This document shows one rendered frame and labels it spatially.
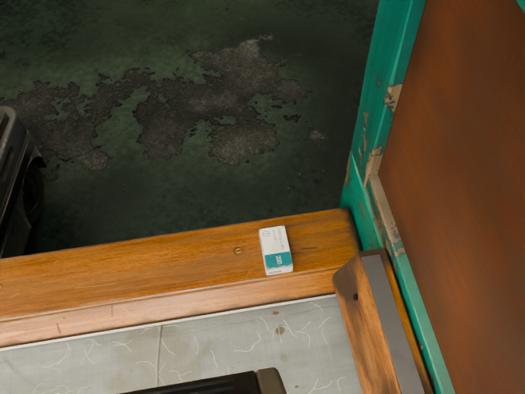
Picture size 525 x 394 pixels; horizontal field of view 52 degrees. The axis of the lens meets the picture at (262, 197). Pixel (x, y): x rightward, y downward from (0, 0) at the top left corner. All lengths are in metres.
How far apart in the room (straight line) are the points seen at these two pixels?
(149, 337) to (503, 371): 0.43
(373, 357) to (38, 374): 0.40
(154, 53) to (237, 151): 0.58
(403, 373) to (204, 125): 1.43
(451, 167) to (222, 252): 0.36
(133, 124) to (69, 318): 1.26
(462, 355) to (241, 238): 0.34
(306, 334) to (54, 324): 0.32
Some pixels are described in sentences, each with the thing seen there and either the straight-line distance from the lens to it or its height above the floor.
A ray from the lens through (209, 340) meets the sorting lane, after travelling 0.71.
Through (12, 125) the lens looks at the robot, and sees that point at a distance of 1.58.
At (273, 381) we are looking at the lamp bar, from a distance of 0.34.
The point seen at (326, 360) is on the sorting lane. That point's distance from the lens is 0.70.
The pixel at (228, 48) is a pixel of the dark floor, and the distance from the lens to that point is 2.15.
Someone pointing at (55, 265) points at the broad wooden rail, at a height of 0.76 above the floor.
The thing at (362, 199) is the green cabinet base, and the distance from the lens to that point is 0.71.
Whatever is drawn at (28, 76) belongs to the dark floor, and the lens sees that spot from 2.23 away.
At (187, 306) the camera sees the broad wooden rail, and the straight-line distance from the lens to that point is 0.72.
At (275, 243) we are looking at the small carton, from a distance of 0.71.
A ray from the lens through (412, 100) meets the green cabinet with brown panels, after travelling 0.54.
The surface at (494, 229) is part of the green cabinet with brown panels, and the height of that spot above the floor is 1.06.
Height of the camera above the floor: 1.41
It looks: 56 degrees down
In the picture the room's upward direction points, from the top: 1 degrees counter-clockwise
